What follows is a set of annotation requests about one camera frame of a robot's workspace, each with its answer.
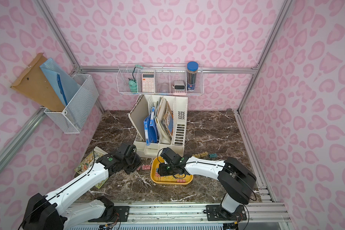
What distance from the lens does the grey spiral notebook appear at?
849 mm

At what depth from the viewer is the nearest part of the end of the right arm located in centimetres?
61

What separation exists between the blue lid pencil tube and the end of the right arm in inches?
18.6

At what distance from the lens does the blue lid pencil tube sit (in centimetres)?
86

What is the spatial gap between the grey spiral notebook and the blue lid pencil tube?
0.30 metres

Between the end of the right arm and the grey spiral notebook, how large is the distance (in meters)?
0.25
